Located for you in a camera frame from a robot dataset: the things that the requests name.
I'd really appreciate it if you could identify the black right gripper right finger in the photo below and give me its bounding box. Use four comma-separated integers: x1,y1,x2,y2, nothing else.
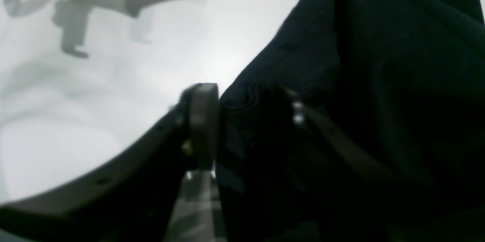
284,89,399,182

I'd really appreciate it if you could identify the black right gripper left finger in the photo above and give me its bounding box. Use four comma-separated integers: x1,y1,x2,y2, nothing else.
1,83,220,242

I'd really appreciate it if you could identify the black t-shirt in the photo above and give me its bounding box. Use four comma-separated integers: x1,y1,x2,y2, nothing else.
216,0,485,242

